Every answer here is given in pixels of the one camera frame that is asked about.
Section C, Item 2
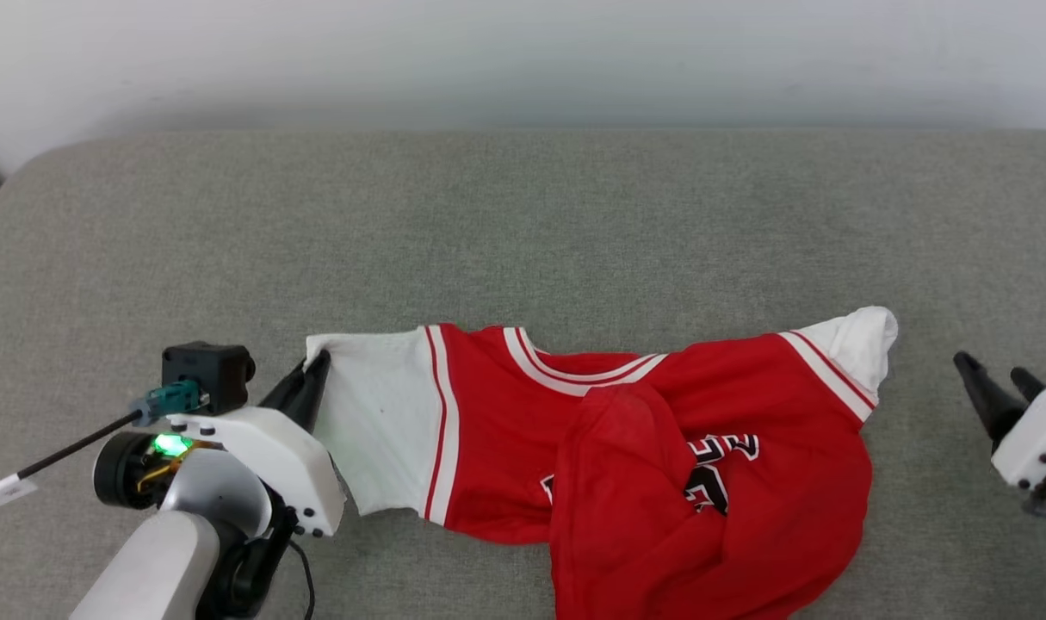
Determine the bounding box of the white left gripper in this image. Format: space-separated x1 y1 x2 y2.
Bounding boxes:
166 349 349 538

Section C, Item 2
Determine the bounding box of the black cable with teal plug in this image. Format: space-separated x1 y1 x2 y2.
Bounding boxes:
0 380 207 509

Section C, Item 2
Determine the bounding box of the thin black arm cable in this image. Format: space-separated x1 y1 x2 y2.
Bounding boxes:
288 536 317 620

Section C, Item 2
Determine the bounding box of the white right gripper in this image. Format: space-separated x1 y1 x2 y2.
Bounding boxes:
954 351 1046 491

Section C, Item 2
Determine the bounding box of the red white basketball jersey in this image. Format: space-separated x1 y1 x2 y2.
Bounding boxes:
304 306 900 620

